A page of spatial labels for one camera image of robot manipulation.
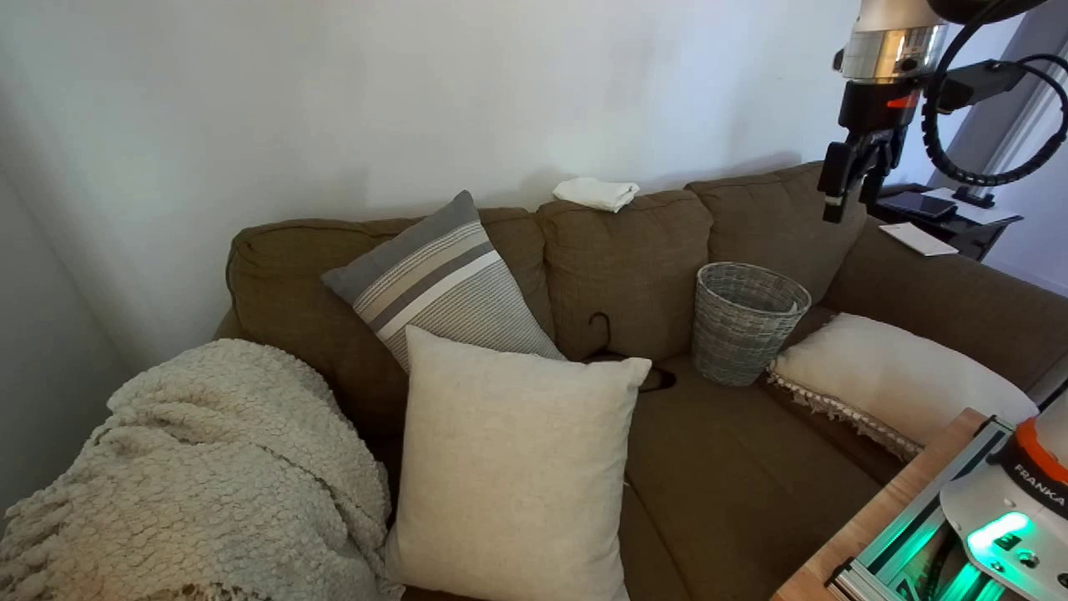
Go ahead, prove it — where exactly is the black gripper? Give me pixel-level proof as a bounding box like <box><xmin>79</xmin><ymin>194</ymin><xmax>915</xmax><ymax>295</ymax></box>
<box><xmin>818</xmin><ymin>79</ymin><xmax>929</xmax><ymax>228</ymax></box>

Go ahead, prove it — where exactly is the grey woven basket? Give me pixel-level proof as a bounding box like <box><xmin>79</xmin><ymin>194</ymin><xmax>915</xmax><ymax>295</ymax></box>
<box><xmin>690</xmin><ymin>256</ymin><xmax>816</xmax><ymax>392</ymax></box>

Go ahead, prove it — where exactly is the white sheet of paper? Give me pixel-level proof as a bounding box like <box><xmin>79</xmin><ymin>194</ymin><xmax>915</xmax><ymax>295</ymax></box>
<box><xmin>877</xmin><ymin>218</ymin><xmax>960</xmax><ymax>260</ymax></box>

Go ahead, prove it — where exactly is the black device on side table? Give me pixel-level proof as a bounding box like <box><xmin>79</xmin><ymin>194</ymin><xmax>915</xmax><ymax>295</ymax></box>
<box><xmin>864</xmin><ymin>180</ymin><xmax>1026</xmax><ymax>260</ymax></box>

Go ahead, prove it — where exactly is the white fringed pillow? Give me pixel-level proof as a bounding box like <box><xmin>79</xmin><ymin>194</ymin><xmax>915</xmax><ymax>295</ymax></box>
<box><xmin>764</xmin><ymin>310</ymin><xmax>1042</xmax><ymax>461</ymax></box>

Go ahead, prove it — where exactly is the white folded cloth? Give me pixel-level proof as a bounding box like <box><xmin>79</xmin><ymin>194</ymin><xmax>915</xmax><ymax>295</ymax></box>
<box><xmin>551</xmin><ymin>172</ymin><xmax>645</xmax><ymax>218</ymax></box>

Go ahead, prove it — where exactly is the brown fabric sofa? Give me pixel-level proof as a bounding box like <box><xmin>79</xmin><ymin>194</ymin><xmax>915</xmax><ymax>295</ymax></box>
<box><xmin>213</xmin><ymin>159</ymin><xmax>1068</xmax><ymax>601</ymax></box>

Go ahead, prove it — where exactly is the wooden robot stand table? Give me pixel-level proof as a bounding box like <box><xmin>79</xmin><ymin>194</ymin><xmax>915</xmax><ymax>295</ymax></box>
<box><xmin>772</xmin><ymin>365</ymin><xmax>1068</xmax><ymax>601</ymax></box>

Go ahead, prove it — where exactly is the grey striped pillow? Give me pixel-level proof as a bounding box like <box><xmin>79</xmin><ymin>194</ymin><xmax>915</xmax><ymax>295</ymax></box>
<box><xmin>319</xmin><ymin>187</ymin><xmax>563</xmax><ymax>377</ymax></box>

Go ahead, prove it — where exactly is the cream square pillow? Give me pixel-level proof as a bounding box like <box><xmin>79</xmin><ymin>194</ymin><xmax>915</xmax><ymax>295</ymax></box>
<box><xmin>384</xmin><ymin>324</ymin><xmax>658</xmax><ymax>601</ymax></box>

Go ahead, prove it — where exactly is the cream knit throw blanket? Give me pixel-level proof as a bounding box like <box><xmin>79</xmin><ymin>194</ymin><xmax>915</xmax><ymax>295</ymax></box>
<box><xmin>0</xmin><ymin>338</ymin><xmax>406</xmax><ymax>601</ymax></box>

